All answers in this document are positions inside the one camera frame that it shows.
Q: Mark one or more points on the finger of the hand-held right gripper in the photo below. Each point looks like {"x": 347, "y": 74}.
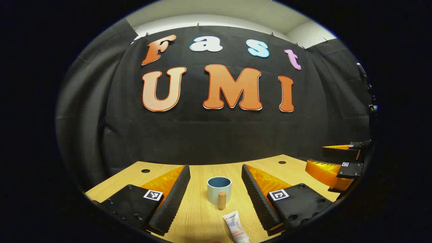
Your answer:
{"x": 351, "y": 169}
{"x": 344, "y": 152}

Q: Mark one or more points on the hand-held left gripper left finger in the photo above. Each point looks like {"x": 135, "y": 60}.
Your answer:
{"x": 170, "y": 199}

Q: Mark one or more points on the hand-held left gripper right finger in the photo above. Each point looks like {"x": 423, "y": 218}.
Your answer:
{"x": 258, "y": 199}

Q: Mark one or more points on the white toothpaste tube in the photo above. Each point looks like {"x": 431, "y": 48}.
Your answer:
{"x": 236, "y": 227}

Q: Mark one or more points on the light wooden desktop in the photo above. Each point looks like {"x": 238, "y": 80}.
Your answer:
{"x": 202, "y": 216}

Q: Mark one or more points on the black backdrop cloth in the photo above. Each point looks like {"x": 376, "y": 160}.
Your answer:
{"x": 202, "y": 135}

